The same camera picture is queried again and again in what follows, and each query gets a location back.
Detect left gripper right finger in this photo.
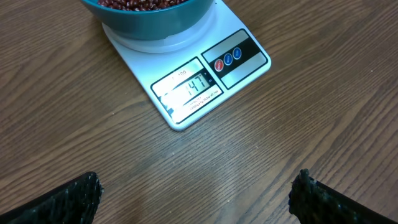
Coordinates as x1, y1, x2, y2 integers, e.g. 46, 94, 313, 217
289, 169, 397, 224

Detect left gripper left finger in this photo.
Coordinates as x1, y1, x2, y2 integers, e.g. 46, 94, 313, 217
1, 172, 103, 224

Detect white digital kitchen scale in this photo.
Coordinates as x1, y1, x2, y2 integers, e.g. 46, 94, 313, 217
103, 1, 272, 131

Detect red beans in bowl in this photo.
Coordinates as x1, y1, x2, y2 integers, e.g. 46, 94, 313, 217
97, 0, 187, 12

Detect blue metal bowl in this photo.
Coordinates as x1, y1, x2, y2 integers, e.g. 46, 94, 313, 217
81, 0, 213, 40

